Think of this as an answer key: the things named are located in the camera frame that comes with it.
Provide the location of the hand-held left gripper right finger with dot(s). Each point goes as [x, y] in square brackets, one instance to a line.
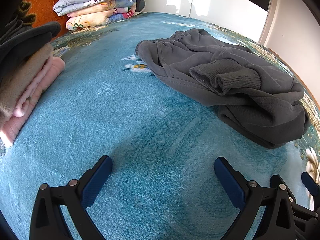
[228, 180]

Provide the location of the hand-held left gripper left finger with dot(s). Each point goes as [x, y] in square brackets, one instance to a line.
[96, 180]

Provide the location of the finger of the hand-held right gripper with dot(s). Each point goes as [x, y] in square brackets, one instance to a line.
[277, 179]
[310, 183]

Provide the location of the dark grey sweatpants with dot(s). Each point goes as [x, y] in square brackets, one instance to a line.
[240, 97]

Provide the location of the stack of folded clothes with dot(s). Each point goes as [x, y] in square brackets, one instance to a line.
[37, 90]

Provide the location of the blue floral plush blanket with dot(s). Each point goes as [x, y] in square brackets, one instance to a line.
[100, 105]

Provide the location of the tan fleece folded garment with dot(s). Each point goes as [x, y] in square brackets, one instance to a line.
[22, 80]

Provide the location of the dark charcoal folded garment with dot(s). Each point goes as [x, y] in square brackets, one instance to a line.
[25, 42]

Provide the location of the cream floral folded quilt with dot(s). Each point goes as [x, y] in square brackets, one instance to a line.
[95, 17]

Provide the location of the grey folded garment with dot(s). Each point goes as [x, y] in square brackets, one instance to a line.
[12, 30]

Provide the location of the glossy white wardrobe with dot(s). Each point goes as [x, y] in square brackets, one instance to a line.
[212, 2]

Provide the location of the olive green knitted garment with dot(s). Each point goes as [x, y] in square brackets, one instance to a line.
[28, 13]

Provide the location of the blue floral folded quilt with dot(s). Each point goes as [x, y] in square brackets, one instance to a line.
[117, 1]

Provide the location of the dark grey pillow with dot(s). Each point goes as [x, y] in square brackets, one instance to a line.
[140, 3]

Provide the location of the light wooden door frame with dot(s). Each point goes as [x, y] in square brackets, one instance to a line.
[266, 22]

